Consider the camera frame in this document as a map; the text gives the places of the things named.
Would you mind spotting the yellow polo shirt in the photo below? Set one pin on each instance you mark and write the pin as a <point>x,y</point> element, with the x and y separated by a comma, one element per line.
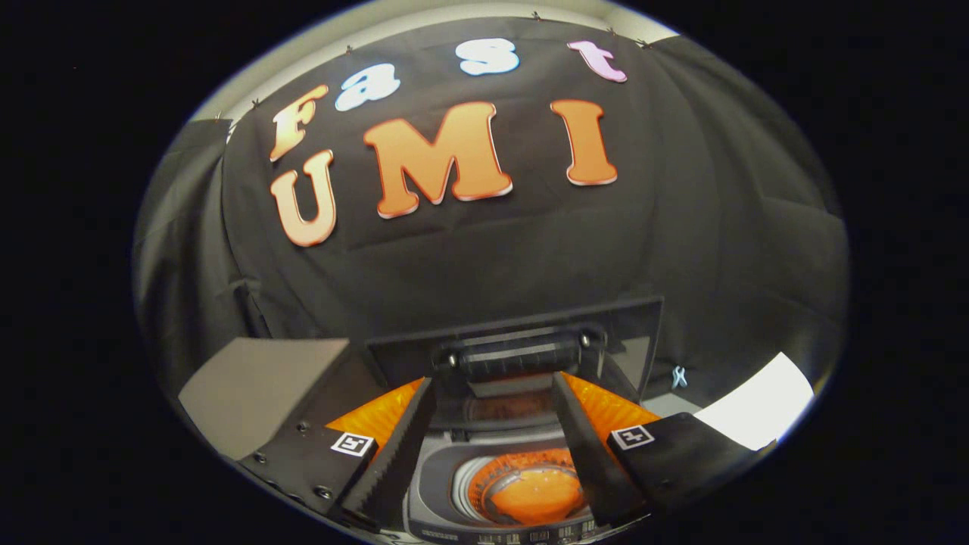
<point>534,496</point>

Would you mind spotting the black backdrop cloth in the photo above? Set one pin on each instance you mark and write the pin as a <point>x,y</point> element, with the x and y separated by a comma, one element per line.
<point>530,250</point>

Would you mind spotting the pale blue clip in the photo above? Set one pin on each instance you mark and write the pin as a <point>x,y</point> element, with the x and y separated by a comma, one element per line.
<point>679,377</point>

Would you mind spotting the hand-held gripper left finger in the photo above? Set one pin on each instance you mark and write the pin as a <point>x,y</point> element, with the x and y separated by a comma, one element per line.
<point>394,454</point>

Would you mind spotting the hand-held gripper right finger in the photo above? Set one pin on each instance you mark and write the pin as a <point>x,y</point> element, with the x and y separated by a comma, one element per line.
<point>590,454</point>

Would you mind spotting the grey stand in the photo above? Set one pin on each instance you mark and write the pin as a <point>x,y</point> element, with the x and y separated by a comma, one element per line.
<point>250,386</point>

